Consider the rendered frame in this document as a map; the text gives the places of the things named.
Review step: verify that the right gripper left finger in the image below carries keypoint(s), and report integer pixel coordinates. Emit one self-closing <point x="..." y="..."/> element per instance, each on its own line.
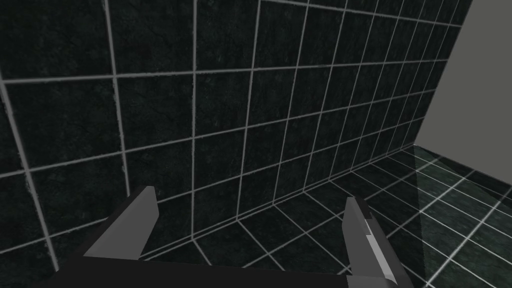
<point x="128" y="230"/>

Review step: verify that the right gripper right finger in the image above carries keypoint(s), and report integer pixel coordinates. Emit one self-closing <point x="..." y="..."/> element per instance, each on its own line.
<point x="370" y="250"/>

